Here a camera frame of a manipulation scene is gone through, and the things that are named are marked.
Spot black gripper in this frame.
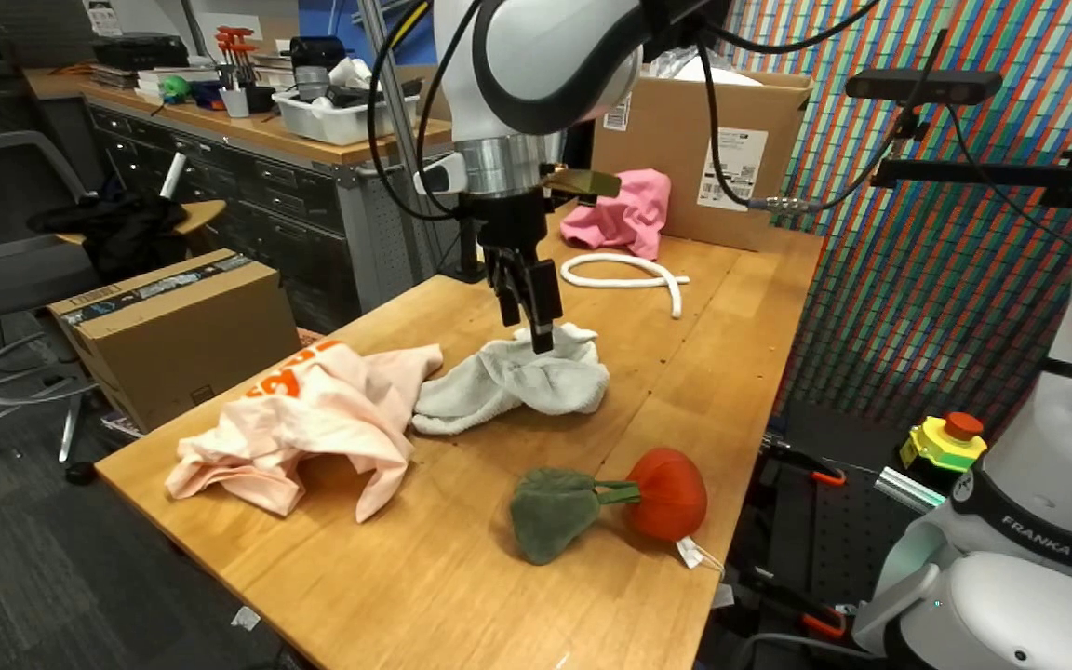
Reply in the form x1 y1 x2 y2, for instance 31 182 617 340
461 190 564 358

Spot white towel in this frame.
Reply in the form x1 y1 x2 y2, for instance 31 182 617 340
409 316 615 440

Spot white rope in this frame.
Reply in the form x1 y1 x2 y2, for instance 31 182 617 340
555 249 692 324

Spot pink cloth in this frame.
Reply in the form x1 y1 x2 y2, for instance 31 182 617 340
555 169 679 260

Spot red plush vegetable green leaves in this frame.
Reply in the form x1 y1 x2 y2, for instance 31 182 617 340
506 442 710 573

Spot peach printed cloth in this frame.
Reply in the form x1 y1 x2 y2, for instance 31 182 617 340
159 340 447 528

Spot large cardboard box white label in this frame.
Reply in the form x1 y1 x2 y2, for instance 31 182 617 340
594 72 816 254

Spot white plastic bin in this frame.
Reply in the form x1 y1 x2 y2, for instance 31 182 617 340
272 84 396 147

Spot silver pole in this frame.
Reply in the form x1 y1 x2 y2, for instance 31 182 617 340
358 0 428 145

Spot wooden top drawer workbench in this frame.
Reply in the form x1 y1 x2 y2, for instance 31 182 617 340
22 62 453 327

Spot wooden stool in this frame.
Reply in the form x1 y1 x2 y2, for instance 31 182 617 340
57 195 231 254

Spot orange black clamp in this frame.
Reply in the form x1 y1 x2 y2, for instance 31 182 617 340
756 434 854 496
732 576 856 649

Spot brown box black tape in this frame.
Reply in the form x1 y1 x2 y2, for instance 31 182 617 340
46 244 306 434

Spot red tool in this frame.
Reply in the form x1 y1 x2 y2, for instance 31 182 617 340
211 25 257 62

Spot black cloth bundle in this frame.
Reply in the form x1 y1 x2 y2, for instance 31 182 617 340
27 190 193 285

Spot yellow emergency stop button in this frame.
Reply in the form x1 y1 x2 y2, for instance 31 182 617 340
896 406 994 485

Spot black case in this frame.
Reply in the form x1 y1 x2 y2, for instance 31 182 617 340
90 33 193 74

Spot grey office chair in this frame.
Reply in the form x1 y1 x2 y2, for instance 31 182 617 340
0 125 102 332

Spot thin black camera cable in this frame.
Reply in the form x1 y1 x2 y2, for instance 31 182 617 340
365 0 492 227

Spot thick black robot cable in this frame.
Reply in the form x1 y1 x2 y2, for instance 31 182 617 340
692 0 887 217

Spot black stereo camera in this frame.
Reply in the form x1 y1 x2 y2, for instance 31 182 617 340
842 66 1005 108

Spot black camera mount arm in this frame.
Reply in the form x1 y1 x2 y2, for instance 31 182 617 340
866 104 1072 217

